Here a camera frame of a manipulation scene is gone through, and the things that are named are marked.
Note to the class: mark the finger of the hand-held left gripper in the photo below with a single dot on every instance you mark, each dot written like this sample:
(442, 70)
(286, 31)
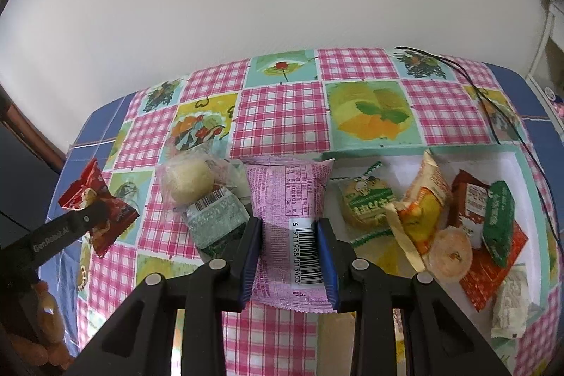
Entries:
(90, 217)

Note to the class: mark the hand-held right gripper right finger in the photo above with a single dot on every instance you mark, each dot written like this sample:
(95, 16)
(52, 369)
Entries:
(328, 257)

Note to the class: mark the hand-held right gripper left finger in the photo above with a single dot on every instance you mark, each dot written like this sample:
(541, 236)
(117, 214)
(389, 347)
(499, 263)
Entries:
(251, 252)

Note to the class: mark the pink snack packet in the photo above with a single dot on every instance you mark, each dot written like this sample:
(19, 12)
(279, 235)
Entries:
(286, 191)

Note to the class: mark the yellow orange snack packet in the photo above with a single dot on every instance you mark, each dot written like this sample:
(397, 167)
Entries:
(423, 208)

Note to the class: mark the white foam tray teal rim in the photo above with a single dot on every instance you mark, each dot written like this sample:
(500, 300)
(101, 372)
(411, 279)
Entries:
(480, 162)

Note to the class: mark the white snack packet red label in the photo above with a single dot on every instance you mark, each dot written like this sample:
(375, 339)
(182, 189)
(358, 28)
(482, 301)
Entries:
(511, 305)

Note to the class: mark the person's left hand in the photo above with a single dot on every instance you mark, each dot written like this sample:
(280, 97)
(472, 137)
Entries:
(48, 310)

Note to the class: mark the green white barcode packet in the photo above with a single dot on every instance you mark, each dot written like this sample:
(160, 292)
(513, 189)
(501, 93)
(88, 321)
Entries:
(216, 217)

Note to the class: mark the clear green cake packet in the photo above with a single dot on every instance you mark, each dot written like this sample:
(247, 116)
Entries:
(365, 200)

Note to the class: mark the clear round bun packet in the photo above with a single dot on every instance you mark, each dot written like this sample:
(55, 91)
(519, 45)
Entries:
(185, 182)

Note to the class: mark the blue cloth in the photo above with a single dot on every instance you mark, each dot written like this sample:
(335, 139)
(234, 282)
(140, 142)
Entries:
(101, 116)

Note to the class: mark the clear round orange cake packet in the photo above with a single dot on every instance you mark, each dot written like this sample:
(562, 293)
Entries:
(449, 255)

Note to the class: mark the pink plaid printed tablecloth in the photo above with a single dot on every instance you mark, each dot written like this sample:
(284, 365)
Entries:
(282, 116)

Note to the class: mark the orange red snack packet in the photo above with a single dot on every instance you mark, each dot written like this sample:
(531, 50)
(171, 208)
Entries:
(484, 279)

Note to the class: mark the dark green snack packet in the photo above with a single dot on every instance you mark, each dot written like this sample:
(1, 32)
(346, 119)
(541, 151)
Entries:
(498, 222)

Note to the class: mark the tape roll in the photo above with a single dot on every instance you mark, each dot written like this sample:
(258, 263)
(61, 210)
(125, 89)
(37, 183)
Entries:
(553, 94)

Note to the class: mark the white shelf unit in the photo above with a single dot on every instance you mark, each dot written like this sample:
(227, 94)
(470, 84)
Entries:
(544, 45)

